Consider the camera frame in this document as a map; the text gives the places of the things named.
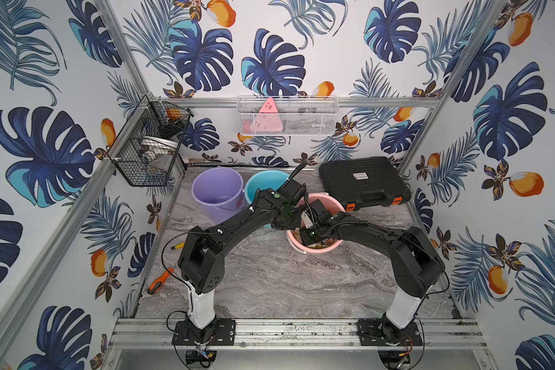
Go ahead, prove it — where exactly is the pink plastic bucket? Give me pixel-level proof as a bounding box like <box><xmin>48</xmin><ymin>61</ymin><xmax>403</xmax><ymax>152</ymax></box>
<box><xmin>286</xmin><ymin>193</ymin><xmax>345</xmax><ymax>254</ymax></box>

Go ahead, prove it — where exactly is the yellow cleaning cloth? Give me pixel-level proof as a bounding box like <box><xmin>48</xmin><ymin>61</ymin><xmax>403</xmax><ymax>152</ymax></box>
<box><xmin>297</xmin><ymin>228</ymin><xmax>336</xmax><ymax>249</ymax></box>

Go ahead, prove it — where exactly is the teal plastic bucket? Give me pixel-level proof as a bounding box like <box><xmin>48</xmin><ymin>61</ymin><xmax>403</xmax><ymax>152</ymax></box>
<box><xmin>244</xmin><ymin>170</ymin><xmax>289</xmax><ymax>204</ymax></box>

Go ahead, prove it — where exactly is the purple plastic bucket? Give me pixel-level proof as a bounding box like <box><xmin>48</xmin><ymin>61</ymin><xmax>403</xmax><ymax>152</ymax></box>
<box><xmin>191</xmin><ymin>167</ymin><xmax>247</xmax><ymax>224</ymax></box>

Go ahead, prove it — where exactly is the black plastic tool case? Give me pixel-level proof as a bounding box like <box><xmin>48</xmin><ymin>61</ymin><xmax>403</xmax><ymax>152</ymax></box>
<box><xmin>319</xmin><ymin>157</ymin><xmax>412</xmax><ymax>212</ymax></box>

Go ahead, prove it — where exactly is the pink triangular item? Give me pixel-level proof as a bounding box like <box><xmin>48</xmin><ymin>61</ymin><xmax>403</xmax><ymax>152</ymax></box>
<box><xmin>250</xmin><ymin>97</ymin><xmax>284</xmax><ymax>134</ymax></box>

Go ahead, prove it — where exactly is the clear wall shelf basket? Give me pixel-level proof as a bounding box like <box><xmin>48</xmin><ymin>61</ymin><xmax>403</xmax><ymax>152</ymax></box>
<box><xmin>236</xmin><ymin>97</ymin><xmax>339</xmax><ymax>136</ymax></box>

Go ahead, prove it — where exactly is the yellow handled tool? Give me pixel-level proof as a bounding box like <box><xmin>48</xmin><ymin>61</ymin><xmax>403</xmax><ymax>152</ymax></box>
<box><xmin>171</xmin><ymin>243</ymin><xmax>184</xmax><ymax>251</ymax></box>

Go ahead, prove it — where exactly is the orange handled screwdriver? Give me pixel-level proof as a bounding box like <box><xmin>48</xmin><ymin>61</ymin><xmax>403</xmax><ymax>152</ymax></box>
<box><xmin>146</xmin><ymin>268</ymin><xmax>174</xmax><ymax>295</ymax></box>

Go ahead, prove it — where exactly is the black wire basket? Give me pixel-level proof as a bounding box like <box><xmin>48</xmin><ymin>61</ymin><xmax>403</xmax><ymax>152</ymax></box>
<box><xmin>108</xmin><ymin>96</ymin><xmax>194</xmax><ymax>187</ymax></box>

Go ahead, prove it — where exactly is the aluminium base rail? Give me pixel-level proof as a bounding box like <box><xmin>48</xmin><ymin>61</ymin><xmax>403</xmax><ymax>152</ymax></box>
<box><xmin>109</xmin><ymin>319</ymin><xmax>488</xmax><ymax>351</ymax></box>

